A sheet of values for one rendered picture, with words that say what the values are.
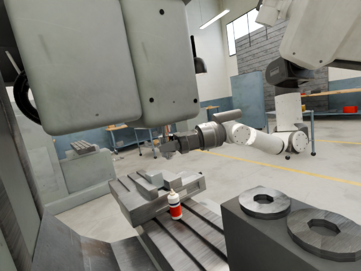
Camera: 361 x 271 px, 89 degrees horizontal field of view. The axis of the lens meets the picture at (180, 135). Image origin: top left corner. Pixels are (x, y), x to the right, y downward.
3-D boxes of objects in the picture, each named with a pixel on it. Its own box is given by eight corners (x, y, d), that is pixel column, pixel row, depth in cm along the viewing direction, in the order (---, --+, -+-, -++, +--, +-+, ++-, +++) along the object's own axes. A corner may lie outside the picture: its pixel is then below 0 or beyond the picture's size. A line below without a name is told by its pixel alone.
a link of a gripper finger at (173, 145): (158, 143, 55) (177, 139, 56) (160, 154, 56) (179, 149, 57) (158, 144, 54) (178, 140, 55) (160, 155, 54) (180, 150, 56)
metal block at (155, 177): (158, 182, 80) (155, 169, 79) (164, 185, 75) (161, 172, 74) (147, 186, 77) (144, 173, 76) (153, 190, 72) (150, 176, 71)
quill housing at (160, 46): (171, 118, 70) (155, 28, 65) (206, 116, 53) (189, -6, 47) (122, 128, 61) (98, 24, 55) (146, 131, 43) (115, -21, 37)
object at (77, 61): (118, 119, 62) (100, 37, 57) (146, 118, 41) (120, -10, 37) (52, 132, 52) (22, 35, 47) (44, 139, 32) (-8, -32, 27)
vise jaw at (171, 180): (165, 176, 87) (163, 168, 87) (182, 185, 75) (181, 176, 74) (153, 181, 84) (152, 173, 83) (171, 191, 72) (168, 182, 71)
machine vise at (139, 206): (187, 180, 95) (183, 161, 93) (207, 189, 83) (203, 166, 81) (121, 212, 76) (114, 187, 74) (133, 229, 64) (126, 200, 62)
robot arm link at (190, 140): (170, 127, 64) (201, 120, 67) (175, 153, 66) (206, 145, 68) (178, 132, 52) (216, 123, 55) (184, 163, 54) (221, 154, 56)
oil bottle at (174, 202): (178, 211, 70) (173, 185, 68) (184, 216, 66) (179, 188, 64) (169, 216, 67) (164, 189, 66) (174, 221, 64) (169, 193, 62)
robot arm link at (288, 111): (285, 149, 81) (281, 98, 81) (316, 150, 69) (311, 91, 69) (265, 151, 77) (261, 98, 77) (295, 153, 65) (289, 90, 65)
